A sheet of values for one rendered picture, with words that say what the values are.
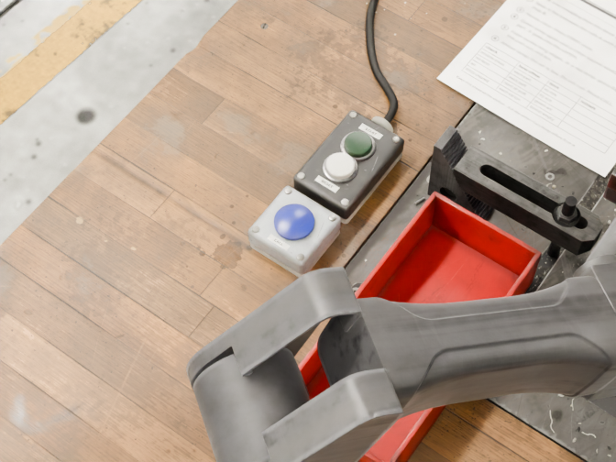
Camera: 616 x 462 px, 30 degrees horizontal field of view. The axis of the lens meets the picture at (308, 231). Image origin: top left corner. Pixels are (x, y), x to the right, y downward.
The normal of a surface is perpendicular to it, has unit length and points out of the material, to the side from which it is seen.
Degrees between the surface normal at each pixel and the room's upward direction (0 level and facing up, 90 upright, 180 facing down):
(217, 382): 36
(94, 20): 0
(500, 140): 0
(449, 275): 0
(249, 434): 17
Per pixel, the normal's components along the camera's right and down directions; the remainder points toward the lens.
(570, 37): 0.00, -0.49
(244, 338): -0.60, -0.21
